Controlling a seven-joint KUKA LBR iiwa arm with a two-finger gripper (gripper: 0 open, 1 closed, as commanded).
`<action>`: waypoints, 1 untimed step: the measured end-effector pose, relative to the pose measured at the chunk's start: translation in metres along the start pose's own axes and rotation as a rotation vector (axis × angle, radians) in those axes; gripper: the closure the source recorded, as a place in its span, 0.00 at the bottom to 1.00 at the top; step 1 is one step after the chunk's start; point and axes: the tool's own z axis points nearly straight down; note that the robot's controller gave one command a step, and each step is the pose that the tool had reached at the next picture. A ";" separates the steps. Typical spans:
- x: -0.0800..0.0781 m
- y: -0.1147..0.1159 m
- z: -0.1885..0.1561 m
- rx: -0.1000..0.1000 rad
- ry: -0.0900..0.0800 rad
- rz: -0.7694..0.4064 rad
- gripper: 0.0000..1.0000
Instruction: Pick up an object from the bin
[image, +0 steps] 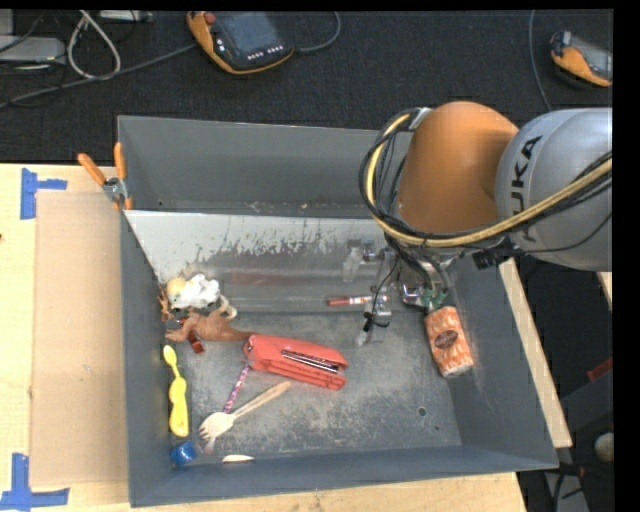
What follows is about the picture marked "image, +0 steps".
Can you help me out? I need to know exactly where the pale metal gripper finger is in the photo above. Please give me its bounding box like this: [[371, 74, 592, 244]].
[[342, 239, 377, 283], [355, 294, 393, 347]]

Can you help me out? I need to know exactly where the orange patterned packet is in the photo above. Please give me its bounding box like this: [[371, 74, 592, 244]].
[[423, 305, 475, 379]]

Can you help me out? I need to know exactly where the red stapler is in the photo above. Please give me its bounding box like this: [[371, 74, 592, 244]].
[[242, 333, 350, 392]]

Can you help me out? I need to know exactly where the grey metal bin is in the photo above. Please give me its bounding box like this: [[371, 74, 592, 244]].
[[115, 114, 560, 509]]

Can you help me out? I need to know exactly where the pink striped pencil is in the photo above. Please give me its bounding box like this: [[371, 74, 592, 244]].
[[221, 364, 252, 415]]

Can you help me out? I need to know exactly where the brown toy dinosaur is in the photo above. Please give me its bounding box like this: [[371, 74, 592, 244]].
[[158, 287, 254, 346]]

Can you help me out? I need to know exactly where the white and yellow toy animal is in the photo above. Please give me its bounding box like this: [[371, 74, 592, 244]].
[[166, 273, 222, 311]]

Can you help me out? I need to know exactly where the pale wooden fork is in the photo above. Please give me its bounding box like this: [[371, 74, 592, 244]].
[[197, 380, 293, 456]]

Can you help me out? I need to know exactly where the yellow plastic toy brush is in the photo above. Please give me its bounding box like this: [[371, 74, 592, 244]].
[[162, 344, 191, 438]]

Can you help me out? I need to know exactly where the small blue cup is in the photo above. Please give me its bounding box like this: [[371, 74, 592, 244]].
[[170, 439, 198, 468]]

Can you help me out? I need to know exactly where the brown cardboard board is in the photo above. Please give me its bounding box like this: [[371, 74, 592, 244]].
[[28, 189, 131, 489]]

